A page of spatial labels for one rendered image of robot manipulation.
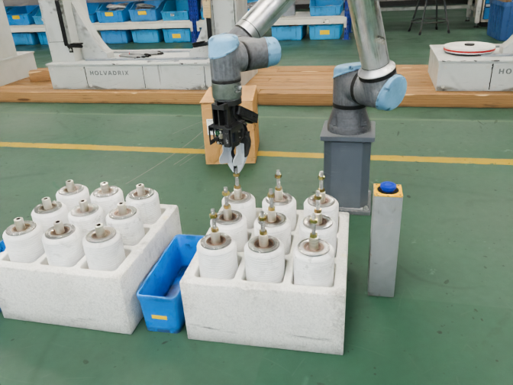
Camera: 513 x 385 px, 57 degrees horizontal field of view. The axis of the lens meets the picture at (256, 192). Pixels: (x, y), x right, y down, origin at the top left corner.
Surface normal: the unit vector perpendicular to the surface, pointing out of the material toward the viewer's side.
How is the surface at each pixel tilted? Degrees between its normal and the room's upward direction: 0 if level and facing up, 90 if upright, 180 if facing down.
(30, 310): 90
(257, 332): 90
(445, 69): 90
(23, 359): 0
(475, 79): 90
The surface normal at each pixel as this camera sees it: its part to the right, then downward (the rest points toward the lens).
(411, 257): -0.05, -0.90
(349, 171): -0.22, 0.44
